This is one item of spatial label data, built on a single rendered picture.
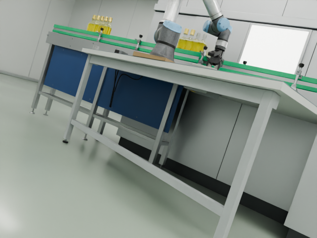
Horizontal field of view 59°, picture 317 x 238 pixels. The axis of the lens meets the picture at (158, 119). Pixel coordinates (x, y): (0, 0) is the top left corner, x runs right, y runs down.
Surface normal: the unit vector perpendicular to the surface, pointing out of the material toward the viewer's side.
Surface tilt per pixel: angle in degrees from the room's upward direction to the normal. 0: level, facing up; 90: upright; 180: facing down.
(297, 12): 90
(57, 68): 90
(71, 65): 90
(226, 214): 90
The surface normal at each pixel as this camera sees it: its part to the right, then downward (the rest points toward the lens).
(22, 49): 0.80, 0.29
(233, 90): -0.68, -0.18
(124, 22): -0.51, -0.11
